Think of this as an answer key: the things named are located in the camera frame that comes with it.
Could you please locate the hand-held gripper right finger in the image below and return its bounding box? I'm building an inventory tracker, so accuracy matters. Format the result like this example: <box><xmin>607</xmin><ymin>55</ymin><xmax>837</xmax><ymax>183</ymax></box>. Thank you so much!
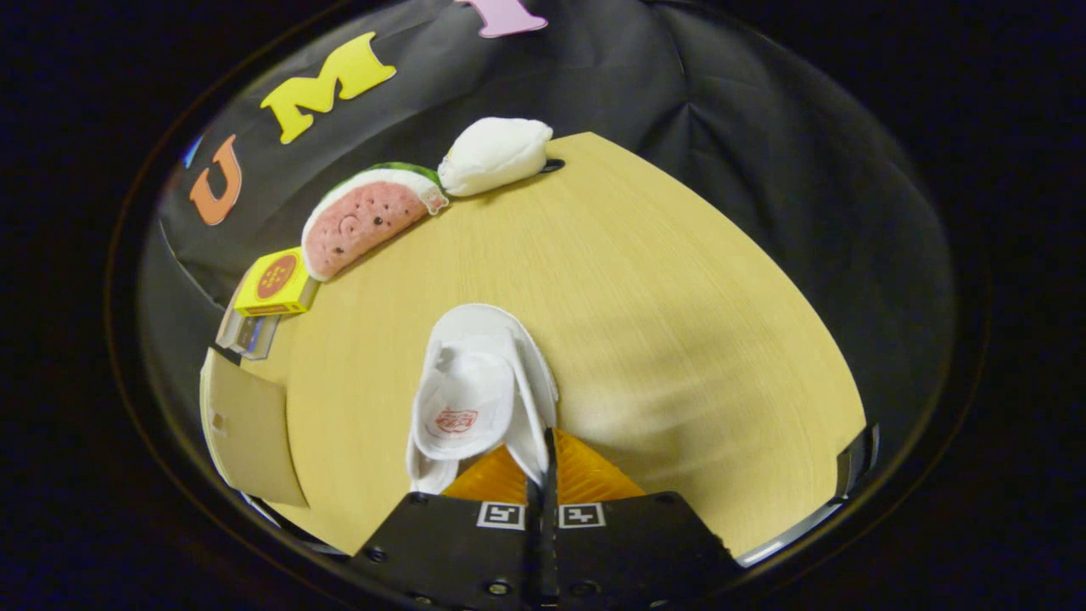
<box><xmin>550</xmin><ymin>429</ymin><xmax>743</xmax><ymax>611</ymax></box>

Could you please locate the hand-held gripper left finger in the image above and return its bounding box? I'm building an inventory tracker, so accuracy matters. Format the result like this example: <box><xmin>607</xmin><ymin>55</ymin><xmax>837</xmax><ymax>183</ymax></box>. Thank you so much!
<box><xmin>350</xmin><ymin>429</ymin><xmax>552</xmax><ymax>611</ymax></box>

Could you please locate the white canvas shoe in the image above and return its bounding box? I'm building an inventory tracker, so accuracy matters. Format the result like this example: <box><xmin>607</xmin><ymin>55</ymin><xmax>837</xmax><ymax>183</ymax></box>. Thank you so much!
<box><xmin>406</xmin><ymin>303</ymin><xmax>561</xmax><ymax>496</ymax></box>

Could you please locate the cream fabric storage box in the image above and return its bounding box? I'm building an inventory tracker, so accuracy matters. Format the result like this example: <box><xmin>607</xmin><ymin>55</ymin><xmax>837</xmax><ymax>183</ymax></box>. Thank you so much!
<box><xmin>200</xmin><ymin>346</ymin><xmax>310</xmax><ymax>510</ymax></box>

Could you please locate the yellow book red circle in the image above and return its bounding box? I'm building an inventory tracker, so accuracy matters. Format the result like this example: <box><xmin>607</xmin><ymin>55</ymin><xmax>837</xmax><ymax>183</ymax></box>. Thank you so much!
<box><xmin>235</xmin><ymin>247</ymin><xmax>321</xmax><ymax>317</ymax></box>

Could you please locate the watermelon slice plush toy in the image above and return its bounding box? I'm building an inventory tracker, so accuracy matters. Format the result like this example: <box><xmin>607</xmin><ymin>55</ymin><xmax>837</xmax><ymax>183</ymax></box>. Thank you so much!
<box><xmin>301</xmin><ymin>162</ymin><xmax>449</xmax><ymax>282</ymax></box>

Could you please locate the white plush toy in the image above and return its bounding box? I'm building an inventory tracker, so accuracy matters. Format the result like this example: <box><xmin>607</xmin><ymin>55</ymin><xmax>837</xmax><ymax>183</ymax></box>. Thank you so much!
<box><xmin>438</xmin><ymin>117</ymin><xmax>565</xmax><ymax>198</ymax></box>

